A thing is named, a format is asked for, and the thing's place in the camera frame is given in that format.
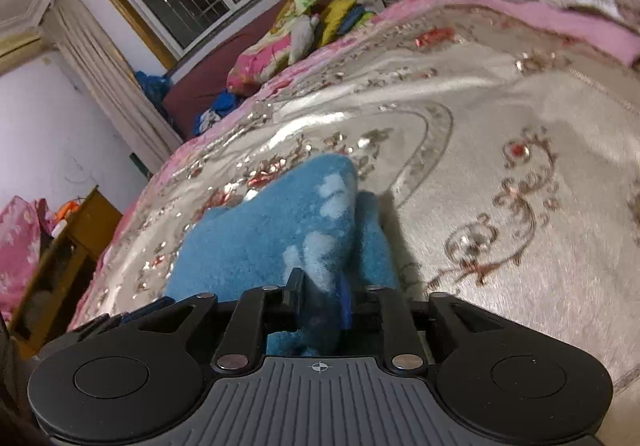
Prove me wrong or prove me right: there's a floral beige bedspread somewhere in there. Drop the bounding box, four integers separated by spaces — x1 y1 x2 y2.
73 6 639 393

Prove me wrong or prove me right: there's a teal knitted sweater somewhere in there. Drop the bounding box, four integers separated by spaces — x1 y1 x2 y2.
164 154 400 356

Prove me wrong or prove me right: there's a blue crumpled cloth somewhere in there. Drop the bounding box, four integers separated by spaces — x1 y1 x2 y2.
193 90 241 136

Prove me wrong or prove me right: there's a blue plastic bag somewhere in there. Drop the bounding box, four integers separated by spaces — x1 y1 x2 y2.
134 70 171 116

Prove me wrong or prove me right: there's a pink floral cloth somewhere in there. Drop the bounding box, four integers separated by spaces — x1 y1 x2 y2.
0 196 53 324

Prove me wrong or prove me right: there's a maroon sofa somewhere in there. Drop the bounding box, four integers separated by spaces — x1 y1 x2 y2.
163 0 331 140

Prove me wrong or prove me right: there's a yellow folded cloth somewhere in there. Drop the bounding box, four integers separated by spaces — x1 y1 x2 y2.
314 0 375 48

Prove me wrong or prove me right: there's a pink bed sheet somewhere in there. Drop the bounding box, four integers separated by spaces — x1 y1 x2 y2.
67 0 640 333

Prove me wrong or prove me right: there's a beige curtain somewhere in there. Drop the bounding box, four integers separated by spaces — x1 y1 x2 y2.
41 0 181 173

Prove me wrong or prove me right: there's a wooden side table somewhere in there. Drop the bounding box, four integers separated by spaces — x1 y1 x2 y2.
9 188 122 359

